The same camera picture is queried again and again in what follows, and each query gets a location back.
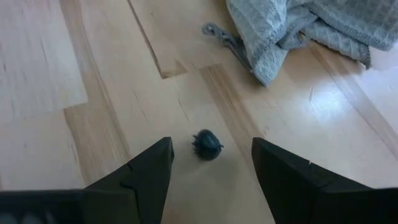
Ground grey waffle cloth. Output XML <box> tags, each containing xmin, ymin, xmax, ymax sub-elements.
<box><xmin>201</xmin><ymin>0</ymin><xmax>398</xmax><ymax>88</ymax></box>

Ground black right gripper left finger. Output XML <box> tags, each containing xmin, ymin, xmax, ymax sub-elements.
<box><xmin>82</xmin><ymin>136</ymin><xmax>175</xmax><ymax>224</ymax></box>

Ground dark blackberry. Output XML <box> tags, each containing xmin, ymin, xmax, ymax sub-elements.
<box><xmin>192</xmin><ymin>129</ymin><xmax>224</xmax><ymax>162</ymax></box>

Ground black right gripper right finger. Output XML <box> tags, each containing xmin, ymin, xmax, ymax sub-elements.
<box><xmin>251</xmin><ymin>137</ymin><xmax>374</xmax><ymax>224</ymax></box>

